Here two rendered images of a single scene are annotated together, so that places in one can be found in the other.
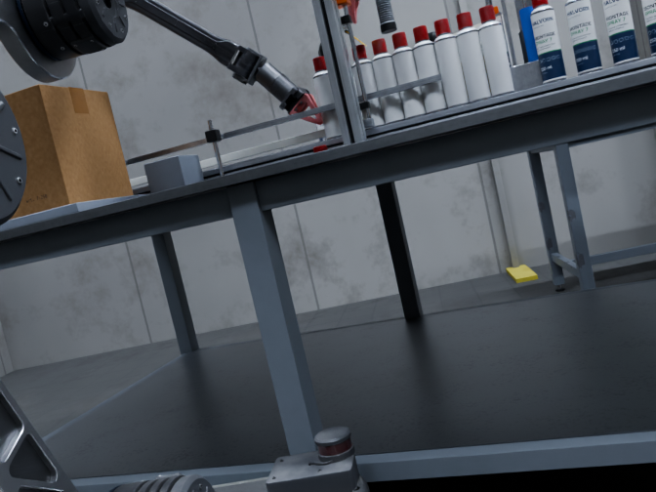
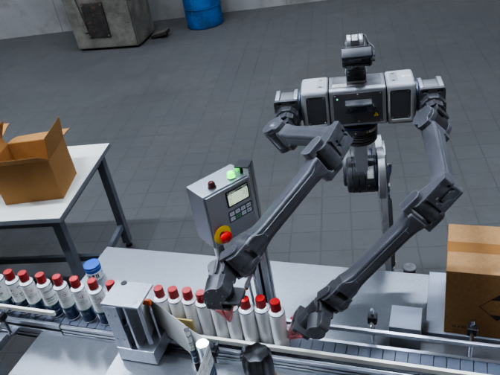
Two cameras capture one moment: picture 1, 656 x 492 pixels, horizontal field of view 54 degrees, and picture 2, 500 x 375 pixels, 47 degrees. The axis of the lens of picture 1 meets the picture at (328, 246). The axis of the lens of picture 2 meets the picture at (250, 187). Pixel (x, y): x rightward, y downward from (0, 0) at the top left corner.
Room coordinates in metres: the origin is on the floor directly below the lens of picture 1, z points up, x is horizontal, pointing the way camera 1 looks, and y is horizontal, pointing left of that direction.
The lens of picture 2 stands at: (2.97, -0.01, 2.35)
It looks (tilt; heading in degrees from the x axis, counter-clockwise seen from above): 32 degrees down; 184
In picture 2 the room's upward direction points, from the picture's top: 10 degrees counter-clockwise
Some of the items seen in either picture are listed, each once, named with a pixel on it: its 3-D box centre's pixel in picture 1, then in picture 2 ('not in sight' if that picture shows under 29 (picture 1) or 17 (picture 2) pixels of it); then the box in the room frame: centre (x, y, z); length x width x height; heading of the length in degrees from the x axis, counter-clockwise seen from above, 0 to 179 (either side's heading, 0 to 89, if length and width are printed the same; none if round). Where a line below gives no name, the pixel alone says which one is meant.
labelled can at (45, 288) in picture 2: not in sight; (48, 295); (1.36, -0.94, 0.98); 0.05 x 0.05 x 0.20
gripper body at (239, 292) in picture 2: not in sight; (223, 289); (1.81, -0.21, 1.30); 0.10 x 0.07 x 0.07; 73
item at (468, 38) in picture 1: (471, 58); (178, 310); (1.53, -0.42, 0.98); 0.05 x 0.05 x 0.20
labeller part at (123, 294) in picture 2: not in sight; (126, 294); (1.59, -0.55, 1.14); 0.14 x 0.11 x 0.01; 71
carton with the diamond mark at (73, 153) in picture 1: (40, 159); (494, 281); (1.60, 0.63, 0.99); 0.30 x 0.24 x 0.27; 71
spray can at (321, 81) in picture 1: (328, 98); (278, 324); (1.66, -0.08, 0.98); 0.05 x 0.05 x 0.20
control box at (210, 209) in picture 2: not in sight; (223, 206); (1.53, -0.19, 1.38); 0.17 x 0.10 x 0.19; 126
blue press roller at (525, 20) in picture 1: (532, 44); not in sight; (1.53, -0.57, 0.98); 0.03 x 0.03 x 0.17
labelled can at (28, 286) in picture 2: not in sight; (31, 292); (1.33, -1.01, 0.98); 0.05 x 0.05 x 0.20
